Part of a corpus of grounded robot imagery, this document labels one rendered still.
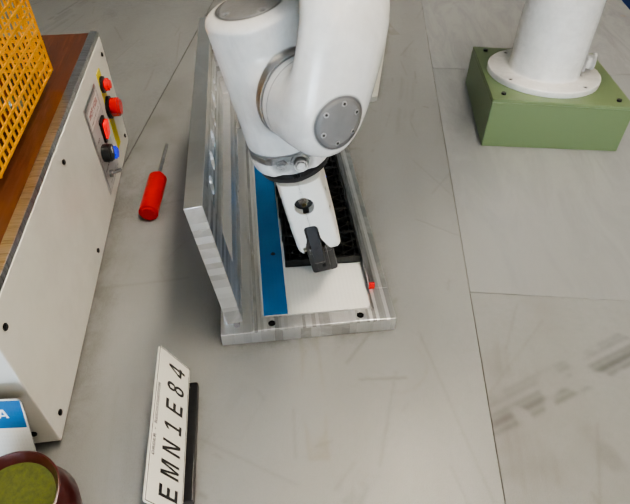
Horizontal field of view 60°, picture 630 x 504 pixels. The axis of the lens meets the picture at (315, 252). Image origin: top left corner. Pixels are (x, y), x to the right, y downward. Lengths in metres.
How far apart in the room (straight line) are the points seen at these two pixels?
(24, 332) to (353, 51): 0.37
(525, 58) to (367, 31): 0.61
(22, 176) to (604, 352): 0.67
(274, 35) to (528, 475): 0.47
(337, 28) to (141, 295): 0.44
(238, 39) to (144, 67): 0.80
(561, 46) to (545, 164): 0.19
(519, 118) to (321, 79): 0.60
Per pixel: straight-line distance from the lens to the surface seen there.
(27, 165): 0.65
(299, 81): 0.44
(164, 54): 1.31
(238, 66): 0.50
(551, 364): 0.70
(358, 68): 0.45
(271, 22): 0.48
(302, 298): 0.68
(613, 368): 0.73
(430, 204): 0.86
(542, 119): 1.00
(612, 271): 0.84
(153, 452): 0.55
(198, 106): 0.66
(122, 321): 0.72
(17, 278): 0.56
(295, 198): 0.56
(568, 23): 1.00
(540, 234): 0.85
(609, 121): 1.04
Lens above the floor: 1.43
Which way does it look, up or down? 45 degrees down
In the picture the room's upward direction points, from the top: straight up
